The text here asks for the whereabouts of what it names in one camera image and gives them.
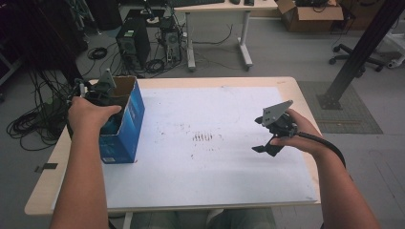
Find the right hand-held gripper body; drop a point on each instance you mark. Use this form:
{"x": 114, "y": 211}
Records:
{"x": 277, "y": 116}

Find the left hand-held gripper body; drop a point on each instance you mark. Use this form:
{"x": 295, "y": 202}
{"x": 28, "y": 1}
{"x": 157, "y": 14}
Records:
{"x": 105, "y": 86}

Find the blue cardboard box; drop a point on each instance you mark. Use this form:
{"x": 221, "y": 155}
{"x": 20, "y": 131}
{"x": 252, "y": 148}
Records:
{"x": 133, "y": 127}

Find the person's right hand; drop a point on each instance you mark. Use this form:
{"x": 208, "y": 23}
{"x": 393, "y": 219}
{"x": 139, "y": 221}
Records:
{"x": 305, "y": 136}

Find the person's left hand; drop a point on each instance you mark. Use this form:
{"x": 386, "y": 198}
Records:
{"x": 86, "y": 116}

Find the large black computer tower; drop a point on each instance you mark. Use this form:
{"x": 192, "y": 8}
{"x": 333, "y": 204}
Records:
{"x": 132, "y": 41}

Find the white paper sheet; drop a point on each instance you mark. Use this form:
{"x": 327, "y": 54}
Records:
{"x": 203, "y": 178}

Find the grey floor mat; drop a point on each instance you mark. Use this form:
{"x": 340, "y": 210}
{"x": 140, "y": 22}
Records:
{"x": 347, "y": 117}

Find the small black computer tower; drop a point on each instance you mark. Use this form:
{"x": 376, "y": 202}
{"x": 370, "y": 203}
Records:
{"x": 171, "y": 39}

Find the dark curtain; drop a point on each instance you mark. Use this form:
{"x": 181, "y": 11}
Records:
{"x": 38, "y": 35}

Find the black office chair base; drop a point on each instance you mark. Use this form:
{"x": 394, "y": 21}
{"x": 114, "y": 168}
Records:
{"x": 353, "y": 57}

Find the black tape strip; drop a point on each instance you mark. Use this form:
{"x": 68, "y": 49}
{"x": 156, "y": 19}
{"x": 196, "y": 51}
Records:
{"x": 47, "y": 166}

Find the open brown cardboard box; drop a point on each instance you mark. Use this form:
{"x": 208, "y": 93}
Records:
{"x": 312, "y": 16}

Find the black computer mouse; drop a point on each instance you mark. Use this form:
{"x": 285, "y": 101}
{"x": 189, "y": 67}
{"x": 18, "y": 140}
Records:
{"x": 235, "y": 1}

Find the black keyboard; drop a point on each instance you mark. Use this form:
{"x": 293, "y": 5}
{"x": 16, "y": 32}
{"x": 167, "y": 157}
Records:
{"x": 194, "y": 2}

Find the white-legged desk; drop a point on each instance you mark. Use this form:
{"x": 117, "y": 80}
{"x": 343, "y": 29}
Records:
{"x": 223, "y": 5}

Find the white table leg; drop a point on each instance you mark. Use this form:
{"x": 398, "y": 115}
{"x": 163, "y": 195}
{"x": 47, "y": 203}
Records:
{"x": 127, "y": 221}

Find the black metal post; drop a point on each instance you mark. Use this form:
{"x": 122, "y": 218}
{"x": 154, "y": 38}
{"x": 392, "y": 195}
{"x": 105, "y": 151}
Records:
{"x": 359, "y": 54}

